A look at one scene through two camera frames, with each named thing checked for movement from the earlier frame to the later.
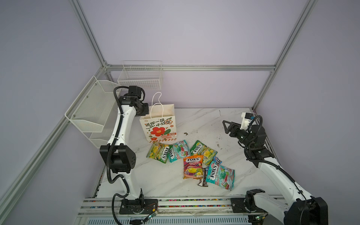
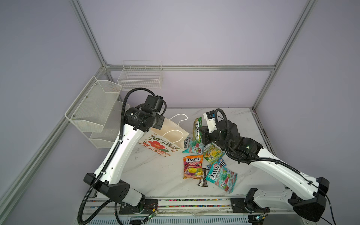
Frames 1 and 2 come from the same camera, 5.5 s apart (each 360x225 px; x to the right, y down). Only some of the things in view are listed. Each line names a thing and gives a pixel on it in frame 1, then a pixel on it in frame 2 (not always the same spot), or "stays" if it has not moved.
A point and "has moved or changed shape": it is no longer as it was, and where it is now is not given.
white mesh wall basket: x=92 y=110 stays
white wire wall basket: x=146 y=74 stays
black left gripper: x=146 y=111 -> x=160 y=124
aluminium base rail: x=173 y=212 stays
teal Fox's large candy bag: x=222 y=176 stays
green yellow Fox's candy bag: x=158 y=151 -> x=196 y=135
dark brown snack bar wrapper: x=202 y=182 stays
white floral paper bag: x=160 y=125 has moved or changed shape
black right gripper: x=236 y=128 -> x=203 y=130
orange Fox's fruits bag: x=192 y=168 stays
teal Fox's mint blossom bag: x=178 y=150 -> x=191 y=146
